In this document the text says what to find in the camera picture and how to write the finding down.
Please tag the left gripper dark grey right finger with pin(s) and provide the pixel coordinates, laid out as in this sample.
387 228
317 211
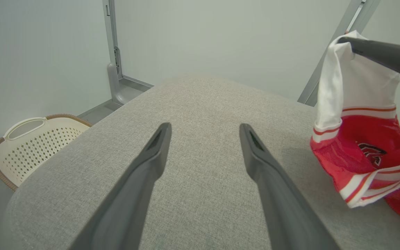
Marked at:
286 215

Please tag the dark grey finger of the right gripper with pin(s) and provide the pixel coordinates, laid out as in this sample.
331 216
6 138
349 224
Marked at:
391 57

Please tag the grey partition post with foot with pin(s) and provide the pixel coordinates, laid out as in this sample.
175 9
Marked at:
109 27

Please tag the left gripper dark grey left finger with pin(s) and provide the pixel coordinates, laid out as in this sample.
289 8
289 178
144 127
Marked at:
123 211

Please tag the cream plastic laundry basket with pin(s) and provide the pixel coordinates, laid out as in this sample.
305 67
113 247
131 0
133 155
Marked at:
36 146

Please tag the red Bulls basketball jersey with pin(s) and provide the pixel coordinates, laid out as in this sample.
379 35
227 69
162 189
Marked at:
359 90

